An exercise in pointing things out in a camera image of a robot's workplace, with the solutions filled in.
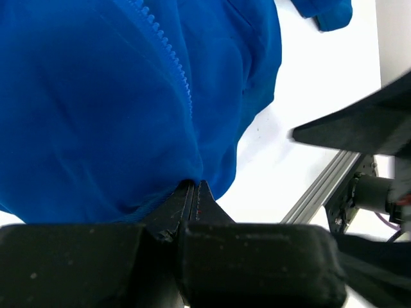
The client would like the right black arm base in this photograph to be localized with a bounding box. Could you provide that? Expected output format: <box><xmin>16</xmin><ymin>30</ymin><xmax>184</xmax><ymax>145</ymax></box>
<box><xmin>322</xmin><ymin>151</ymin><xmax>403</xmax><ymax>238</ymax></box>

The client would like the aluminium front rail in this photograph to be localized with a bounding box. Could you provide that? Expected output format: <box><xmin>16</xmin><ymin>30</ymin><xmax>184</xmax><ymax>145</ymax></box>
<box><xmin>281</xmin><ymin>151</ymin><xmax>363</xmax><ymax>224</ymax></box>

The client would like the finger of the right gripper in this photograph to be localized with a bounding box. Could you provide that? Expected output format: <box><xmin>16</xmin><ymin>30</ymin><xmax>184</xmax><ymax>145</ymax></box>
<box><xmin>292</xmin><ymin>73</ymin><xmax>410</xmax><ymax>157</ymax></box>

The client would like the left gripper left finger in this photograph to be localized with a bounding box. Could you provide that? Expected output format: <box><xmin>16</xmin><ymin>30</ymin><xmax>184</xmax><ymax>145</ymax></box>
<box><xmin>143</xmin><ymin>180</ymin><xmax>195</xmax><ymax>241</ymax></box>

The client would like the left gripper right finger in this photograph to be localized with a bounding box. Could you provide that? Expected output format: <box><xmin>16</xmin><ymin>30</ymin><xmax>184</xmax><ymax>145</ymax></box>
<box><xmin>189</xmin><ymin>181</ymin><xmax>234</xmax><ymax>225</ymax></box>

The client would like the red white blue jacket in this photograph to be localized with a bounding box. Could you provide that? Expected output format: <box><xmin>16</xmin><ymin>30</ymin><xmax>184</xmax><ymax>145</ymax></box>
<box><xmin>0</xmin><ymin>0</ymin><xmax>354</xmax><ymax>225</ymax></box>

